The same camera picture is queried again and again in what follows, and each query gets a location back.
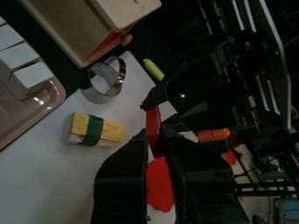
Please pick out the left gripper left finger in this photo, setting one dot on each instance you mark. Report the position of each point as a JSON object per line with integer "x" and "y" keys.
{"x": 121, "y": 186}

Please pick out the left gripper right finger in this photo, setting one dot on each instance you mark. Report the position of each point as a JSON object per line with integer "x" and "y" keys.
{"x": 202, "y": 189}

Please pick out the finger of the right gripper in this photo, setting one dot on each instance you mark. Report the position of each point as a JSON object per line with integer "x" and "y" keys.
{"x": 202, "y": 121}
{"x": 181, "y": 97}

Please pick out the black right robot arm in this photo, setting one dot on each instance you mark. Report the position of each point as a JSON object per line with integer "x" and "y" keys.
{"x": 274, "y": 58}

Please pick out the orange toy carrot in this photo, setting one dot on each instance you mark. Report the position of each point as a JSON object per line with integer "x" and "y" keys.
{"x": 213, "y": 135}

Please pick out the red play dough blob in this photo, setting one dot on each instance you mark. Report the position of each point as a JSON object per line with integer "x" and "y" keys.
{"x": 160, "y": 186}

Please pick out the black metal stand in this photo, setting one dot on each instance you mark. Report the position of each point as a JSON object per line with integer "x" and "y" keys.
{"x": 265, "y": 186}

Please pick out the white cutting board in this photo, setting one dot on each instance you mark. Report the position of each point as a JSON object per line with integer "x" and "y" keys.
{"x": 48, "y": 180}

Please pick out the egg sushi with green band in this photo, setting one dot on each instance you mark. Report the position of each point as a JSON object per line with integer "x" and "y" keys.
{"x": 113, "y": 131}

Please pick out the pale blue box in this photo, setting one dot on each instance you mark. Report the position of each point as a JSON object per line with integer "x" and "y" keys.
{"x": 289, "y": 210}

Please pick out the wooden box with red drawer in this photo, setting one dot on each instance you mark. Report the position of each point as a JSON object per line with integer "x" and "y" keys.
{"x": 70, "y": 26}

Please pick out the white cube block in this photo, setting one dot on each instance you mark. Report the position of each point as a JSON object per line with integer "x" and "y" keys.
{"x": 10, "y": 38}
{"x": 18, "y": 58}
{"x": 30, "y": 80}

